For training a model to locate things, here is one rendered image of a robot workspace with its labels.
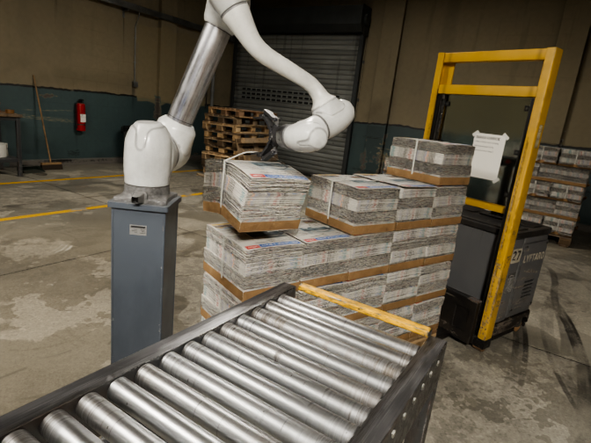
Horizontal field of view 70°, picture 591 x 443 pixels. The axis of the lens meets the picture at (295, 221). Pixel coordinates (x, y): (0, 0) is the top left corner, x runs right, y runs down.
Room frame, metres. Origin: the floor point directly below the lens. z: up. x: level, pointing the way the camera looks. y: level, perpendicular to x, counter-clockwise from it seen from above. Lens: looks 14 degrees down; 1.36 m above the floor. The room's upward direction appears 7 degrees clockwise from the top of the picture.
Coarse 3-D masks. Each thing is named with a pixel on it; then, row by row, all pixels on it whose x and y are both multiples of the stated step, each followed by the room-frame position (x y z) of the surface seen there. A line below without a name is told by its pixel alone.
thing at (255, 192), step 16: (240, 176) 1.60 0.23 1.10; (256, 176) 1.56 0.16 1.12; (272, 176) 1.61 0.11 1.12; (288, 176) 1.67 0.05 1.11; (304, 176) 1.73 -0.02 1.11; (240, 192) 1.58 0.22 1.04; (256, 192) 1.57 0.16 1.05; (272, 192) 1.61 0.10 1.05; (288, 192) 1.66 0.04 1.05; (304, 192) 1.71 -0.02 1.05; (240, 208) 1.56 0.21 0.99; (256, 208) 1.59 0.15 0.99; (272, 208) 1.63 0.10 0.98; (288, 208) 1.68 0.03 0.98; (240, 224) 1.56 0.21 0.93
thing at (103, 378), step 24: (288, 288) 1.30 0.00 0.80; (240, 312) 1.09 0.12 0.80; (192, 336) 0.94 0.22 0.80; (120, 360) 0.81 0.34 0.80; (144, 360) 0.82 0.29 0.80; (72, 384) 0.71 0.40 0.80; (96, 384) 0.72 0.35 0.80; (24, 408) 0.64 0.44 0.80; (48, 408) 0.64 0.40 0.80; (72, 408) 0.67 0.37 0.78; (0, 432) 0.58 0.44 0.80; (96, 432) 0.71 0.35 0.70
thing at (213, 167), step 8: (208, 160) 1.82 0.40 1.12; (216, 160) 1.77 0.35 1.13; (240, 160) 1.78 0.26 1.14; (208, 168) 1.82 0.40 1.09; (216, 168) 1.76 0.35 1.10; (208, 176) 1.81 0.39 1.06; (216, 176) 1.75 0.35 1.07; (208, 184) 1.80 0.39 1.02; (216, 184) 1.74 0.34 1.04; (208, 192) 1.79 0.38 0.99; (216, 192) 1.73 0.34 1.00; (208, 200) 1.79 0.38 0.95; (216, 200) 1.73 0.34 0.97
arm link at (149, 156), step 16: (144, 128) 1.45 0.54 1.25; (160, 128) 1.48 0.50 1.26; (128, 144) 1.44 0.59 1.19; (144, 144) 1.43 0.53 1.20; (160, 144) 1.46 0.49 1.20; (128, 160) 1.43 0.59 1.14; (144, 160) 1.42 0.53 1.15; (160, 160) 1.45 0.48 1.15; (176, 160) 1.58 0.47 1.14; (128, 176) 1.43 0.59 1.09; (144, 176) 1.42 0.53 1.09; (160, 176) 1.45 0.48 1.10
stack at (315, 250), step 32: (224, 224) 1.87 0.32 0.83; (320, 224) 2.08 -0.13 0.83; (224, 256) 1.71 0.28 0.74; (256, 256) 1.59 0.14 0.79; (288, 256) 1.69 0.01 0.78; (320, 256) 1.81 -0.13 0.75; (352, 256) 1.93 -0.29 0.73; (384, 256) 2.07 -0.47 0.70; (416, 256) 2.24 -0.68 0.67; (224, 288) 1.69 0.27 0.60; (256, 288) 1.60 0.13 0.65; (320, 288) 1.81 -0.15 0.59; (352, 288) 1.94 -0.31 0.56; (384, 288) 2.09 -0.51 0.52; (416, 288) 2.26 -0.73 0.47
